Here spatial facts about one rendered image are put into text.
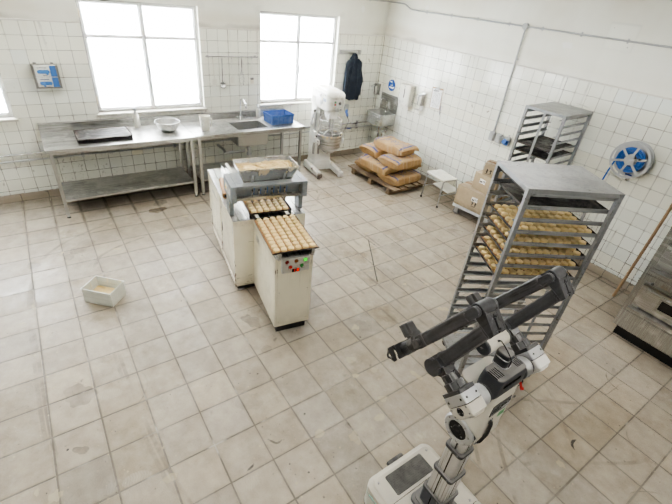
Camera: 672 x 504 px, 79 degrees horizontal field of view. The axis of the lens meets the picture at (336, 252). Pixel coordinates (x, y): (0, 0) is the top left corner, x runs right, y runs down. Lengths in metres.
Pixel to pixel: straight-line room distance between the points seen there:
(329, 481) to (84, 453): 1.62
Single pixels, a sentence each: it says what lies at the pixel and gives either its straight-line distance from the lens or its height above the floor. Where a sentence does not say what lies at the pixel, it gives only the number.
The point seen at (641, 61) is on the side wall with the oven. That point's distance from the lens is 5.73.
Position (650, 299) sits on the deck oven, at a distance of 4.86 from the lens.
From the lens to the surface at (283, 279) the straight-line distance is 3.49.
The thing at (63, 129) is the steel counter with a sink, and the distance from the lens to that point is 6.39.
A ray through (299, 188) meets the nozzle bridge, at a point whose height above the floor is 1.07.
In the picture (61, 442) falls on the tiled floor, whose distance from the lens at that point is 3.53.
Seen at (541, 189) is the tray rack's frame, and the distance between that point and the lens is 2.80.
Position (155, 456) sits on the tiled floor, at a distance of 3.27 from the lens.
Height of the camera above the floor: 2.72
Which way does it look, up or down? 33 degrees down
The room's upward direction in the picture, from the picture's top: 7 degrees clockwise
